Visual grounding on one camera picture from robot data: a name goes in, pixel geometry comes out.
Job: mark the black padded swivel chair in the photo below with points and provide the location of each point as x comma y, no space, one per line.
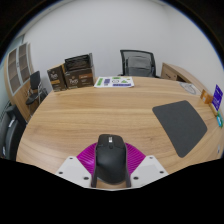
11,135

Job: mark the dark grey mouse pad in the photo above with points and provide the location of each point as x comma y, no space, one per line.
181,128

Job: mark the large brown cardboard box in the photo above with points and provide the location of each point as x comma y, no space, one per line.
80,80

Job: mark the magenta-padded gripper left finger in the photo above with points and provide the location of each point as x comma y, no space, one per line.
75,168

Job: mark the wooden shelf unit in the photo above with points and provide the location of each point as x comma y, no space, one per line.
16,71

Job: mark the printed green purple paper sheet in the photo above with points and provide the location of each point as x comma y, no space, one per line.
114,82

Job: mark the small brown cardboard box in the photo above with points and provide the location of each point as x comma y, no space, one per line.
56,79

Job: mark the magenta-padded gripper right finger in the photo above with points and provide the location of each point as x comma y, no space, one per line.
148,168

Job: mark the black open box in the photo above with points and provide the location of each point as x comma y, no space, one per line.
78,62

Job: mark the black visitor chair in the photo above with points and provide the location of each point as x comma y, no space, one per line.
35,86

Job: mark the black computer mouse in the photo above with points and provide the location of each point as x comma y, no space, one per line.
111,160

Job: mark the wooden side desk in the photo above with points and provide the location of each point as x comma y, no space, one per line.
175,72

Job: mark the clear plastic bag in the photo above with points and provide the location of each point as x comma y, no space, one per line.
190,88

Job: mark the black mesh office chair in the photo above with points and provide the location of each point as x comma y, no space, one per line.
124,57

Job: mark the green small packet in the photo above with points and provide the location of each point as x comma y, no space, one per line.
219,120

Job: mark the purple card package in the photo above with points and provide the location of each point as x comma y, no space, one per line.
217,97

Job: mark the orange cardboard box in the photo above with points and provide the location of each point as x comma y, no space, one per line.
206,97

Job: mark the grey backpack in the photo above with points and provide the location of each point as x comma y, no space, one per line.
139,66

